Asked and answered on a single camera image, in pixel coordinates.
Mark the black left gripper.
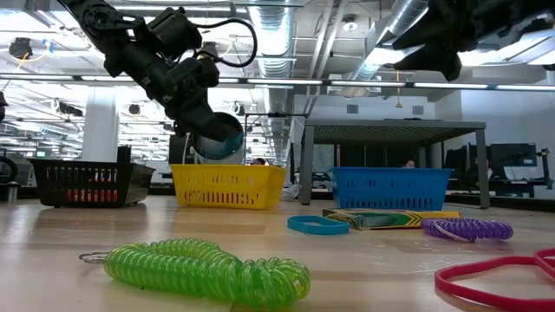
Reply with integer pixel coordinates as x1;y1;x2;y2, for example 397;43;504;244
134;45;240;140

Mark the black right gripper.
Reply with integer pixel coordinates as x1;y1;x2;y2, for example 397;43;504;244
392;0;555;82

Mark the yellow plastic basket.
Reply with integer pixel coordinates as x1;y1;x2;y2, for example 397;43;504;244
169;163;289;211

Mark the black plastic basket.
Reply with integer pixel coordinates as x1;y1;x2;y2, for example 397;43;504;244
29;158;156;209

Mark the green coil wrist keychain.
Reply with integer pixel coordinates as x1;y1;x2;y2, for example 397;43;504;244
78;237;312;309

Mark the blue plastic basket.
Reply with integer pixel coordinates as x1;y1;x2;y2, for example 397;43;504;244
330;166;454;212

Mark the blue rubber band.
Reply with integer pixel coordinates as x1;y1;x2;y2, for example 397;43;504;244
286;214;351;237

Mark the yellow green crayon box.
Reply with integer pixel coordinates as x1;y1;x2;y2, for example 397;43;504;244
321;208;461;231

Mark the purple coil wrist keychain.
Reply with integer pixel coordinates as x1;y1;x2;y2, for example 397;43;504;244
420;217;515;243

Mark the yellow hanging pendant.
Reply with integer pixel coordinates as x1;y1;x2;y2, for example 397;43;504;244
394;68;403;109

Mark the bright ceiling light panel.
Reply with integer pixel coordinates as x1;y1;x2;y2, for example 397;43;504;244
366;42;555;67

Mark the grey perforated metal shelf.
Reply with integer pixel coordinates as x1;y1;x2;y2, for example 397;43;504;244
297;119;492;210

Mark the white building pillar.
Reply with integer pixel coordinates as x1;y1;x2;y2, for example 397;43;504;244
81;86;121;162

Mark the black background monitor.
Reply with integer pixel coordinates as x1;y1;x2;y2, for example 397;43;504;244
491;142;539;169

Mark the black ceiling device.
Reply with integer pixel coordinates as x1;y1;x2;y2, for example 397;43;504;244
8;36;34;61

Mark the red rubber band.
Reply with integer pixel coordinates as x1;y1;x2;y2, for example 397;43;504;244
434;247;555;312

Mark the silver corrugated air duct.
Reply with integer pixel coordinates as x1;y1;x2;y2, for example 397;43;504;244
253;0;298;164

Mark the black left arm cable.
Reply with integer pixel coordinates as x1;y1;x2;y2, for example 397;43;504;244
193;17;258;69

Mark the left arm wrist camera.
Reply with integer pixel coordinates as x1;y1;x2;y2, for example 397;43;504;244
146;7;204;49

